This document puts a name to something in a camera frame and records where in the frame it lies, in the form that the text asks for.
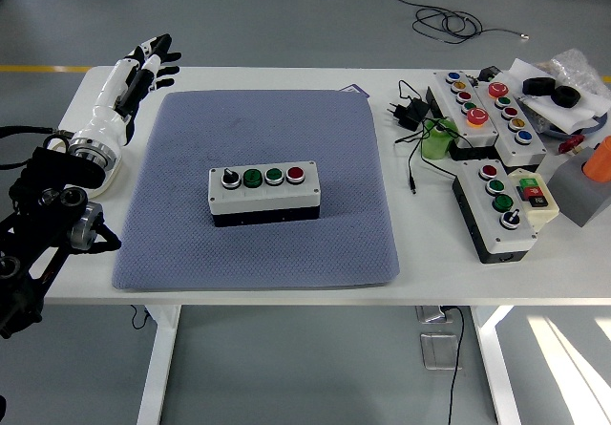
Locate grey under-table socket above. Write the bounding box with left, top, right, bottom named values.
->
left=414, top=305, right=454, bottom=324

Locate red knob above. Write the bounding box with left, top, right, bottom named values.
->
left=558, top=134, right=586, bottom=155

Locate coiled black floor cable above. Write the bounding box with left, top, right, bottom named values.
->
left=389, top=0, right=530, bottom=45

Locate white foam sheet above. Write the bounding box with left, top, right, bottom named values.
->
left=505, top=57, right=611, bottom=135

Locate metal floor socket box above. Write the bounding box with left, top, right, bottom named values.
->
left=419, top=331, right=462, bottom=372

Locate white table leg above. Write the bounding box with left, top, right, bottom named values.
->
left=470, top=305, right=522, bottom=425
left=136, top=304, right=182, bottom=425

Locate cream green-red switch box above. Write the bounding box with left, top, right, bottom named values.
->
left=506, top=167, right=560, bottom=233

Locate blue-grey textured mat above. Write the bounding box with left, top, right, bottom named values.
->
left=111, top=89, right=401, bottom=292

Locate orange cylinder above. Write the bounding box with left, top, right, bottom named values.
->
left=581, top=136, right=611, bottom=183

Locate five-button box, red-orange mushroom button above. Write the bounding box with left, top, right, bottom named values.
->
left=426, top=70, right=500, bottom=161

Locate black hanging power cable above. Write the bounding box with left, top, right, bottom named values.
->
left=446, top=305, right=467, bottom=425

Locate blue plate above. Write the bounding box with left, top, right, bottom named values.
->
left=538, top=112, right=608, bottom=138

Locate five-button box, red mushroom button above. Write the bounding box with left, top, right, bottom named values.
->
left=472, top=79, right=548, bottom=168

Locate grey block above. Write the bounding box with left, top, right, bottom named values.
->
left=546, top=143, right=611, bottom=228

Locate black adapter cord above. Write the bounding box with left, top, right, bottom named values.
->
left=393, top=79, right=474, bottom=195

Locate black power adapter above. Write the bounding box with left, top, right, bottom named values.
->
left=387, top=97, right=431, bottom=133

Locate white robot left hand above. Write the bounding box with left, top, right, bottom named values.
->
left=70, top=32, right=183, bottom=153

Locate four-button control box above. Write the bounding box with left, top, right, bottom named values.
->
left=452, top=159, right=538, bottom=265
left=207, top=159, right=322, bottom=228

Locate green plastic cylinder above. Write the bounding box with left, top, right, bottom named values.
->
left=420, top=117, right=459, bottom=162

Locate clear bubble wrap bag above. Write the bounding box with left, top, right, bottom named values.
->
left=537, top=48, right=603, bottom=95

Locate black foam ring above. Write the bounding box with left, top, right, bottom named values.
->
left=551, top=85, right=582, bottom=109
left=521, top=76, right=558, bottom=97

